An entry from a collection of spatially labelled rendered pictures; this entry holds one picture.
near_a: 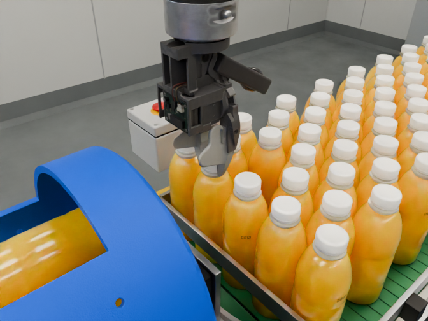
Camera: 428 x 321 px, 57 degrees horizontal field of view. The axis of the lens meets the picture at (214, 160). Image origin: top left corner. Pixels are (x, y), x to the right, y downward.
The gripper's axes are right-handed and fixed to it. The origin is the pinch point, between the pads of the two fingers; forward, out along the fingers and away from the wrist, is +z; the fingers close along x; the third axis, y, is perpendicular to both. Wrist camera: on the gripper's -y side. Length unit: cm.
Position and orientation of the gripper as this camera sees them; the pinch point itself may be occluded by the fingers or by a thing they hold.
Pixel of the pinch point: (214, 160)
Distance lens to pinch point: 61.6
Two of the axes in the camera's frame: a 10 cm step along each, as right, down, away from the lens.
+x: 6.5, 4.3, -6.3
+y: -7.6, 3.6, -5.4
